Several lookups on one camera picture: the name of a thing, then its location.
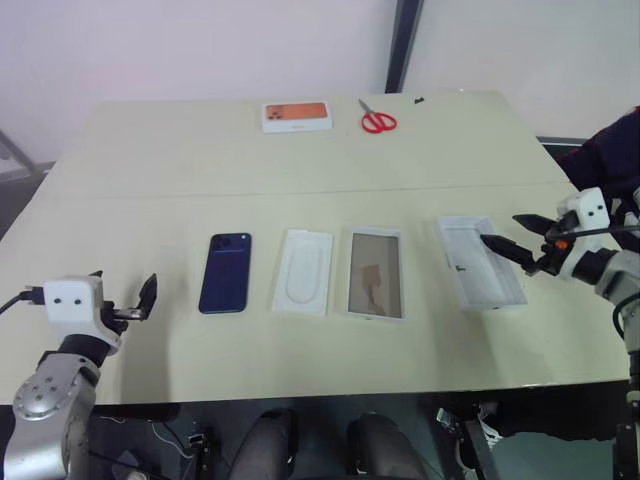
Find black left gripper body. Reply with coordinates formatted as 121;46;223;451
101;298;147;335

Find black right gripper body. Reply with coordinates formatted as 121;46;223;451
521;211;577;277

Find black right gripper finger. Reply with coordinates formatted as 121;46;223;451
511;213;554;235
478;233;535;267

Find white empty box half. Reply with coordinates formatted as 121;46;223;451
434;215;529;312

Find white tray with grey base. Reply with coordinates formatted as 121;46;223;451
341;226;404;326

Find orange printed phone box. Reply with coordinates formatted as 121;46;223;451
260;100;336;135

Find dark blue smartphone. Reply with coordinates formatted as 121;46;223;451
197;231;253;316

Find black flat furniture edge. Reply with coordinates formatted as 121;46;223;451
536;135;590;148

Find person in dark clothing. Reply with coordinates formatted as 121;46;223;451
556;105;640;202

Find white moulded insert tray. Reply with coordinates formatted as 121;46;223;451
271;228;335;318

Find dark rounded shape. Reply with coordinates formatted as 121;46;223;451
346;411;427;480
232;407;300;480

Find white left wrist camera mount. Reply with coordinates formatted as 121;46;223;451
42;275;124;354

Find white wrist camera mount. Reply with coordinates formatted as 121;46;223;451
42;275;124;354
555;188;614;280

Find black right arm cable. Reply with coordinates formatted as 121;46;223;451
563;219;640;241

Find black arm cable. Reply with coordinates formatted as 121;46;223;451
563;219;640;241
0;285;47;317

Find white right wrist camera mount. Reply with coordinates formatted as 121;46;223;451
555;188;614;280

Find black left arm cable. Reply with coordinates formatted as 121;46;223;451
0;285;47;317

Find grey metal frame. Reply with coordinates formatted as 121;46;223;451
0;128;40;177

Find red handled scissors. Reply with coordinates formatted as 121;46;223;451
357;98;398;136

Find dark vertical post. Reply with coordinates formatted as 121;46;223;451
383;0;426;94

